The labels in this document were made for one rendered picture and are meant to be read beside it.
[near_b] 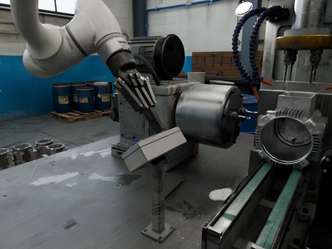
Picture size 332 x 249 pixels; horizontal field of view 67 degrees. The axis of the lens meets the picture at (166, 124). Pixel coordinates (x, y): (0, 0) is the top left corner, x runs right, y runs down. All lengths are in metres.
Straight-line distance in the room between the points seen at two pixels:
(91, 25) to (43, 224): 0.58
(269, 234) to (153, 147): 0.30
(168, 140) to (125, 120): 0.53
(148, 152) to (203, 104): 0.42
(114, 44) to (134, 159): 0.32
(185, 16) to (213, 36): 1.02
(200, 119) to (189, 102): 0.08
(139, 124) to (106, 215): 0.42
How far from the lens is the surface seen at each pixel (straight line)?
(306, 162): 0.88
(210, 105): 0.92
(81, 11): 0.79
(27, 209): 0.95
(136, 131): 1.10
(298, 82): 1.16
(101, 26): 0.75
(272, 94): 1.06
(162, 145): 0.61
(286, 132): 1.07
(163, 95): 1.00
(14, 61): 6.17
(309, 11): 0.94
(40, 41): 0.73
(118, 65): 0.70
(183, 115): 0.96
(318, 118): 0.98
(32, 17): 0.67
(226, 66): 6.35
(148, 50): 1.09
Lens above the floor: 1.27
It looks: 15 degrees down
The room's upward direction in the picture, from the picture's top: straight up
